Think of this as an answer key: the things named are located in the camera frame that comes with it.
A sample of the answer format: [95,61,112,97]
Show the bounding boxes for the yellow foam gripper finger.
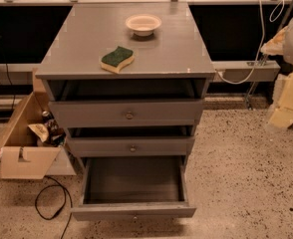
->
[268,72,293,128]

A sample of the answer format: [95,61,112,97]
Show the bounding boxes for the grey bottom drawer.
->
[72,156,195,221]

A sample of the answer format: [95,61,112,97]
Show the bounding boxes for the grey drawer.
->
[48,80,204,128]
[67,125,194,157]
[72,156,195,221]

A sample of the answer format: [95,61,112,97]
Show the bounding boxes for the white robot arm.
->
[268,18,293,128]

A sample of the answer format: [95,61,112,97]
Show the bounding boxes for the grey drawer cabinet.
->
[35,1,217,166]

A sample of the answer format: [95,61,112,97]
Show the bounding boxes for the grey middle drawer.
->
[67,125,194,157]

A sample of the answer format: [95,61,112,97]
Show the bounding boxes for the grey top drawer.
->
[48,80,204,128]

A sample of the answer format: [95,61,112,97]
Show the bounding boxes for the metal stand pole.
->
[243,0,293,111]

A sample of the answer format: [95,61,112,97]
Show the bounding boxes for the white bowl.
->
[126,14,161,37]

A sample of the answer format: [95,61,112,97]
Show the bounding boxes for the green yellow sponge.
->
[101,46,135,74]

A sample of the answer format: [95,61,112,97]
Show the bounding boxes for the trash items in box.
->
[28,111,66,147]

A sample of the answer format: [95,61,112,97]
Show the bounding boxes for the cardboard box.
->
[0,68,62,179]

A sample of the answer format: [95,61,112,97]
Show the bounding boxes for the white hanging cable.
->
[215,0,286,86]

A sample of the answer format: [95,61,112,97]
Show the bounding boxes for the black floor cable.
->
[34,175,74,239]

